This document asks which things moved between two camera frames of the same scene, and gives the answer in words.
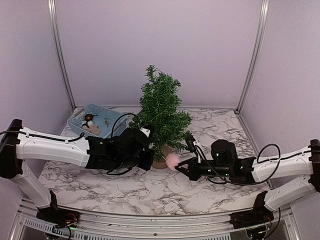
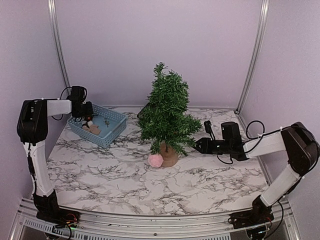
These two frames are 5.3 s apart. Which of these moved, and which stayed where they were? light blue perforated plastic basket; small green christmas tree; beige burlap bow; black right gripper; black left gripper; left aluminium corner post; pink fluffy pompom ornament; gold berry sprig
Moved: small green christmas tree; pink fluffy pompom ornament; black right gripper; black left gripper
Stayed: left aluminium corner post; light blue perforated plastic basket; beige burlap bow; gold berry sprig
